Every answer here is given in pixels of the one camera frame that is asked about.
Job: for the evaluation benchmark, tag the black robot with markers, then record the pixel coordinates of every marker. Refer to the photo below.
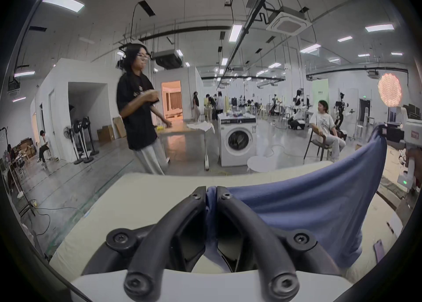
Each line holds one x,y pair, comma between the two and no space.
341,109

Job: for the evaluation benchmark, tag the blue shirt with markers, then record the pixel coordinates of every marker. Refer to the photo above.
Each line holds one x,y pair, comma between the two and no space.
306,201

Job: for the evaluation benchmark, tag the row of standing fans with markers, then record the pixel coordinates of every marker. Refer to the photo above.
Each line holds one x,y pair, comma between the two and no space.
80,136

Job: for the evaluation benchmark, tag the white table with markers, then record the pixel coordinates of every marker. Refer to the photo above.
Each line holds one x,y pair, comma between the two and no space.
184,131

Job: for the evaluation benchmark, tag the purple phone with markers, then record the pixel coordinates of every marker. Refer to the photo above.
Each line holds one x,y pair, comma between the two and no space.
379,249

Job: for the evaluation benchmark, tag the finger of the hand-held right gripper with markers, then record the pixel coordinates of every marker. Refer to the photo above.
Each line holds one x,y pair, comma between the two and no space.
382,129

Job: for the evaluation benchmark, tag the black chair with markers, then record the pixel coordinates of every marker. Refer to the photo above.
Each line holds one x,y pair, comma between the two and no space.
313,142

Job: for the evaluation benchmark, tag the group of people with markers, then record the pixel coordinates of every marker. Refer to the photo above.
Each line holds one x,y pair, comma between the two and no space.
211,104

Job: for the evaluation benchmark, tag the bed with beige sheet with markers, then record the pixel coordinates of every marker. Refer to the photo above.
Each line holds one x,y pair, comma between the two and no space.
141,195

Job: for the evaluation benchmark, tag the round white stool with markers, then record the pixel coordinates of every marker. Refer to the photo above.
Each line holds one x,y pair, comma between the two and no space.
258,164

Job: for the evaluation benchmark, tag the white washing machine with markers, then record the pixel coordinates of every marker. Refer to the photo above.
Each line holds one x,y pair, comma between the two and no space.
237,139

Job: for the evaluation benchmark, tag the person's right hand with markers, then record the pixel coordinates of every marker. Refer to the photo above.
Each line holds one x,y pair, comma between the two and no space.
417,160

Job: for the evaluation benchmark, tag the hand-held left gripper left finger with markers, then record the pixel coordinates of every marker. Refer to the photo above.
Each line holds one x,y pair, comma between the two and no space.
150,254

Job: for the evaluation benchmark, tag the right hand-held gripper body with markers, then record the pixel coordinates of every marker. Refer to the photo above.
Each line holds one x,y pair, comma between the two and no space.
413,132

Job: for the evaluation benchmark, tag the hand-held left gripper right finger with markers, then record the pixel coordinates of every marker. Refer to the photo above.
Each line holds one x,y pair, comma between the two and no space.
260,254

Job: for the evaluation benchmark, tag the flat brown carton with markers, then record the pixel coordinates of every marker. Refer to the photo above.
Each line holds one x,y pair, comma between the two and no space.
119,126

